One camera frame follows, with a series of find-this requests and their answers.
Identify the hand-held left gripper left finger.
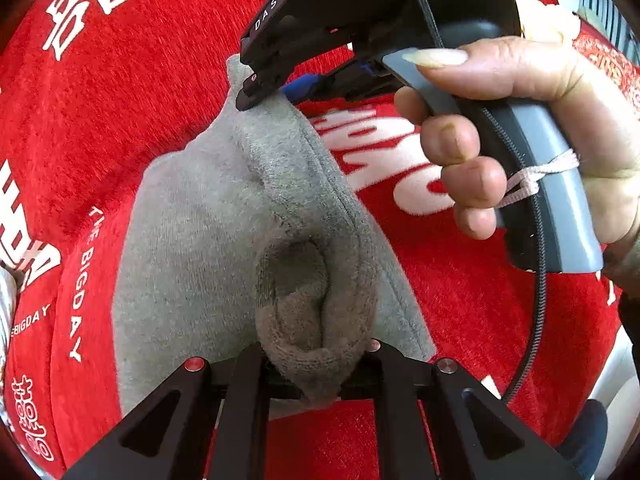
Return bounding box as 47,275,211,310
62,342,271,480

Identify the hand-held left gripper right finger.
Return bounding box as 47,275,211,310
342,338,583,480

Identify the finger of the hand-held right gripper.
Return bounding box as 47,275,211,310
235,71,322,112
320,57,401,103

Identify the grey knit sweater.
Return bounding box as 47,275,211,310
112,54,438,421

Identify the person's right hand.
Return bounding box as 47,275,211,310
394,35,640,247

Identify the cream cloth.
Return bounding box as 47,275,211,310
517,0,583,45

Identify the red gold patterned cushion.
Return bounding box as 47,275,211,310
572,20,640,121

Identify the person's blue jeans leg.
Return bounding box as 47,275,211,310
557,399,608,478

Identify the red printed sofa cover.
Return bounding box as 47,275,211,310
0,0,640,480

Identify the black cable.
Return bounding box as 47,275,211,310
397,0,548,406

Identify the pink string loop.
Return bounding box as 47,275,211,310
500,150,581,208

